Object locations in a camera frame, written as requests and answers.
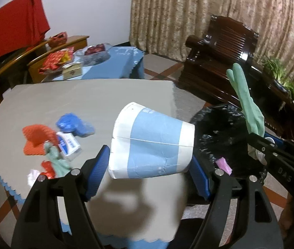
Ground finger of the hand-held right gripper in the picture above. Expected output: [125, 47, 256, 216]
[246, 132, 284, 165]

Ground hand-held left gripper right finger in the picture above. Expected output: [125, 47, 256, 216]
[173, 156, 284, 249]

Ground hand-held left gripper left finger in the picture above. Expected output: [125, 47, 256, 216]
[12, 145, 111, 249]

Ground bin with black bag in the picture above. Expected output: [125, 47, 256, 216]
[190, 104, 269, 184]

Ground white and blue packet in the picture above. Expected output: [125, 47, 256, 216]
[56, 132, 81, 161]

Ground green rubber glove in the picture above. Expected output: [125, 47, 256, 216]
[226, 63, 266, 138]

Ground blue and white paper cup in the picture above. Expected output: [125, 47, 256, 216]
[108, 102, 195, 179]

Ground orange foam net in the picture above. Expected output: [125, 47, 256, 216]
[23, 124, 59, 156]

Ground pink paper scrap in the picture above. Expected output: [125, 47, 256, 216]
[215, 157, 233, 174]

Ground crumpled green glove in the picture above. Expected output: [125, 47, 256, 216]
[45, 143, 71, 178]

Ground shiny red wrapper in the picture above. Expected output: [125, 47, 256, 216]
[41, 161, 57, 179]

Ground crumpled blue glove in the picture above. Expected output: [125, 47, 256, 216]
[56, 113, 96, 137]

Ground pink and white wrapper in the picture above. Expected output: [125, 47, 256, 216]
[27, 169, 42, 187]

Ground grey table cover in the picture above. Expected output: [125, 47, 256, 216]
[0, 79, 186, 242]

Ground green potted plant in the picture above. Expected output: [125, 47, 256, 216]
[262, 56, 294, 107]

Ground scalloped blue tablecloth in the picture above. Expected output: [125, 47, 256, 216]
[0, 152, 174, 249]

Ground dark wooden armchair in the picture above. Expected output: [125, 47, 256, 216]
[177, 16, 294, 142]

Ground small beige box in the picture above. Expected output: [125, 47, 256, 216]
[63, 63, 82, 80]

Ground light blue tablecloth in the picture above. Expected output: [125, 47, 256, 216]
[43, 46, 145, 83]

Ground red and yellow snack packets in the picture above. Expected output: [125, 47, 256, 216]
[39, 46, 75, 74]

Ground clear tray of red fruit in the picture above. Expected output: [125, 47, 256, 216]
[74, 43, 112, 66]

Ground wooden side table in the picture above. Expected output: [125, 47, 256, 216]
[27, 35, 90, 83]

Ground red basket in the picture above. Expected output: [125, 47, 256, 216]
[48, 32, 68, 48]

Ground beige patterned curtain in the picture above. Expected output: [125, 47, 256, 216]
[129, 0, 294, 78]

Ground red cloth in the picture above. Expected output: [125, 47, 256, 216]
[0, 0, 51, 66]

